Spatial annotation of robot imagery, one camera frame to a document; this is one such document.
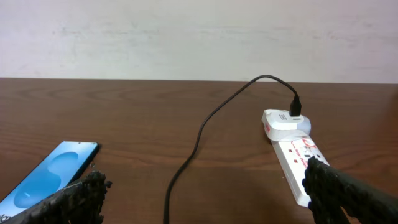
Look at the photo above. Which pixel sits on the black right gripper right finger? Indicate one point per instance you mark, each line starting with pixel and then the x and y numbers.
pixel 335 196

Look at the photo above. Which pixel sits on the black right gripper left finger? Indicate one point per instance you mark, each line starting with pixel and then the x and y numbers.
pixel 80 202

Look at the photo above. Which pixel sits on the blue screen Galaxy smartphone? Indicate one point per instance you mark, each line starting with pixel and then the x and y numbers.
pixel 62 166

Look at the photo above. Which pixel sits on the white power strip socket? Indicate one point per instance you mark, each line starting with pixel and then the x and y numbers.
pixel 293 156

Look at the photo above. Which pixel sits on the white USB charger adapter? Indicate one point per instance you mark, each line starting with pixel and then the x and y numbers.
pixel 279 125

